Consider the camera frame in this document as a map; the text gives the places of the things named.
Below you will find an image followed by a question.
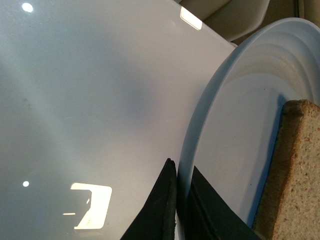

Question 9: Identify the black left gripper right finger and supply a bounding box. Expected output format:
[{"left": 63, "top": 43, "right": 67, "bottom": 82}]
[{"left": 185, "top": 167, "right": 260, "bottom": 240}]

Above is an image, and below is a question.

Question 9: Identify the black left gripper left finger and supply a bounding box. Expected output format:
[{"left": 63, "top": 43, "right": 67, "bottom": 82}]
[{"left": 121, "top": 158, "right": 177, "bottom": 240}]

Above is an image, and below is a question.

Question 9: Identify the light blue plate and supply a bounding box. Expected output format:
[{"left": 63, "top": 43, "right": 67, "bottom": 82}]
[{"left": 177, "top": 18, "right": 320, "bottom": 240}]

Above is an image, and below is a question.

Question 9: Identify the brown bread slice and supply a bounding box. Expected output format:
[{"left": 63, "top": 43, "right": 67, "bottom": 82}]
[{"left": 253, "top": 99, "right": 320, "bottom": 240}]

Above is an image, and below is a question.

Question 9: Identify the beige chair centre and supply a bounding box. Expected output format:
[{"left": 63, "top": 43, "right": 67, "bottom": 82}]
[{"left": 177, "top": 0, "right": 270, "bottom": 42}]

